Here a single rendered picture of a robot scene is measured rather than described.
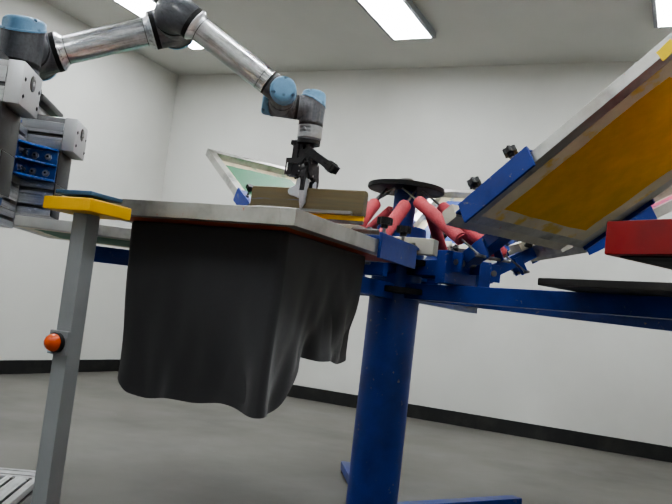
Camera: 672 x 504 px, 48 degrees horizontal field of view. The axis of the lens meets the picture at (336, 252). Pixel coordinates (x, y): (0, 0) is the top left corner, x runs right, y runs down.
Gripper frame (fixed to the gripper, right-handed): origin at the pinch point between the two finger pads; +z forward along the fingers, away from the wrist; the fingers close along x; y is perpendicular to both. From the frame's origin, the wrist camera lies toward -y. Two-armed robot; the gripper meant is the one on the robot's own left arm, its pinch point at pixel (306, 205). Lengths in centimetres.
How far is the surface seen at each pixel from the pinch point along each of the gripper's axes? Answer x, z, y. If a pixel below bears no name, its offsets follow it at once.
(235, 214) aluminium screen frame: 60, 12, -14
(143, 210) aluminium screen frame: 61, 13, 11
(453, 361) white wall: -412, 58, 64
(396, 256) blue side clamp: -0.3, 13.1, -30.4
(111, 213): 78, 16, 5
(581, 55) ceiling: -395, -192, -16
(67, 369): 79, 50, 10
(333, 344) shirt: 16.9, 39.5, -22.0
